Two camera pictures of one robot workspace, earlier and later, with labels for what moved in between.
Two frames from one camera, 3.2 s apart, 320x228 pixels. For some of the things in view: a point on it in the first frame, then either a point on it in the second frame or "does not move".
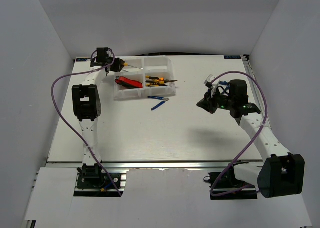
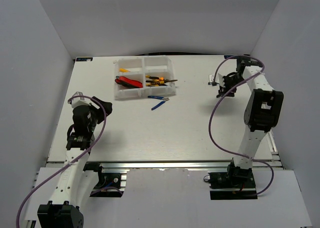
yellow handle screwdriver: x=126 y=64 → x=123 y=70
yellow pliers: x=158 y=82 does not move
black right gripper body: x=227 y=100 → x=229 y=82
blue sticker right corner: x=232 y=56 does not move
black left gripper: x=118 y=60 → x=100 y=111
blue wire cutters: x=165 y=98 does not move
